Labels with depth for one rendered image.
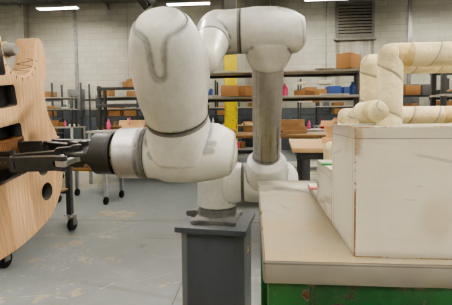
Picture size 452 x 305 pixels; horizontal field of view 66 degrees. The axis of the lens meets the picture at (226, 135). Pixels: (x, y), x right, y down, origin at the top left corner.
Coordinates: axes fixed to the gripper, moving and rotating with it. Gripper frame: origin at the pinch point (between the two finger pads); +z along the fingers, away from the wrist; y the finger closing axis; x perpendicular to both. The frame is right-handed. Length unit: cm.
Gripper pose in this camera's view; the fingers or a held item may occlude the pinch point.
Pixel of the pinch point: (9, 153)
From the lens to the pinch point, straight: 75.0
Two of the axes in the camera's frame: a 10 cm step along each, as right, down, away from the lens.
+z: -10.0, 0.1, 0.8
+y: 0.7, -2.1, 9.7
